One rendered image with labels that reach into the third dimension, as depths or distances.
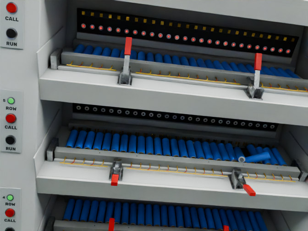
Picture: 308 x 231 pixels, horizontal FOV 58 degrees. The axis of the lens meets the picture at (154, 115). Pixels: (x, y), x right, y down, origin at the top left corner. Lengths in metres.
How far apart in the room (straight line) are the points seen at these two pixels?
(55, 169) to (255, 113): 0.43
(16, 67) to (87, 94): 0.14
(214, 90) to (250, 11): 0.17
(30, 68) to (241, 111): 0.42
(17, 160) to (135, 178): 0.24
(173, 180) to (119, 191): 0.12
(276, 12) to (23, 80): 0.49
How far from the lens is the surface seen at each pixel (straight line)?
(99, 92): 0.55
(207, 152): 0.69
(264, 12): 0.60
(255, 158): 0.71
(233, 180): 0.65
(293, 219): 0.82
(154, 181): 0.61
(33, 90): 0.57
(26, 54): 0.57
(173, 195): 0.62
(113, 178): 0.55
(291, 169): 0.74
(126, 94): 0.55
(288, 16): 0.63
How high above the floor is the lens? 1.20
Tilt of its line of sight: 12 degrees down
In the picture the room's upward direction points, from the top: 7 degrees clockwise
